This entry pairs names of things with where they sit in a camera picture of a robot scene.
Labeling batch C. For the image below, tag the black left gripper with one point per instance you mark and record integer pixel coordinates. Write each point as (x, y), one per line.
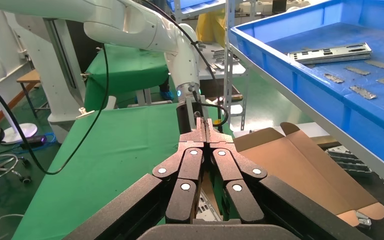
(184, 121)

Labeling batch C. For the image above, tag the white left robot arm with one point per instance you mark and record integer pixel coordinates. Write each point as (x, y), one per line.
(129, 23)

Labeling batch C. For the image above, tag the grey steel shelving rack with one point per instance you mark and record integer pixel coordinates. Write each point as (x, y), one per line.
(229, 66)

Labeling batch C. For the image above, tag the black power adapter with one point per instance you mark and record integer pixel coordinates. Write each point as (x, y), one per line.
(33, 141)

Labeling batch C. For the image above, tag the green cloth covered table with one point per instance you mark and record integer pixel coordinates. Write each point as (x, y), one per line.
(129, 73)

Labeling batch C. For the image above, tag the small wooden table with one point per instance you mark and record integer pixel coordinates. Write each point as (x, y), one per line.
(29, 76)

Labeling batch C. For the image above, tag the silver spring clamp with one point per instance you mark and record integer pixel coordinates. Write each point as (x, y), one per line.
(85, 112)
(85, 76)

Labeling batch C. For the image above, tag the green table cloth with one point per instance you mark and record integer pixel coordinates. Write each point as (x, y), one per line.
(112, 159)

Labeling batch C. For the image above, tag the blue plastic tray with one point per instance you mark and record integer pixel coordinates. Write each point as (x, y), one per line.
(328, 99)

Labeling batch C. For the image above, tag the metal plate stack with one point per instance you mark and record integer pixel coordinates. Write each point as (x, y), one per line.
(347, 160)

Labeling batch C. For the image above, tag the blue storage bin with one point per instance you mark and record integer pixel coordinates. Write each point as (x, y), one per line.
(195, 5)

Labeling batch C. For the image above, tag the white robot torso column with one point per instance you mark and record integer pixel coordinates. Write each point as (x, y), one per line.
(59, 86)

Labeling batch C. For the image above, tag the white pedestal fan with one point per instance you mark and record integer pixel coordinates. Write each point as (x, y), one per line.
(21, 132)

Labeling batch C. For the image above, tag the open brown cardboard box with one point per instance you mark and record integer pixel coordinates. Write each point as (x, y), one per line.
(294, 159)

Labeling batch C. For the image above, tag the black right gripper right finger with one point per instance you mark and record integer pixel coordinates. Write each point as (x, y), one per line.
(235, 185)

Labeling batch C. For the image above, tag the silver metal shield plate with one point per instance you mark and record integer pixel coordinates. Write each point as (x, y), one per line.
(207, 208)
(341, 52)

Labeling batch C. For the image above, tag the small metal bracket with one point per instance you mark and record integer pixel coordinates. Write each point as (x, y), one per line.
(362, 220)

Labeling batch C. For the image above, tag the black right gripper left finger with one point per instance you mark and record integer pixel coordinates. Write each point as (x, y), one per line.
(182, 185)

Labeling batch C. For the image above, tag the yellow plastic sheet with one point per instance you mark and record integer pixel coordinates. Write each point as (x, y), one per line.
(212, 30)

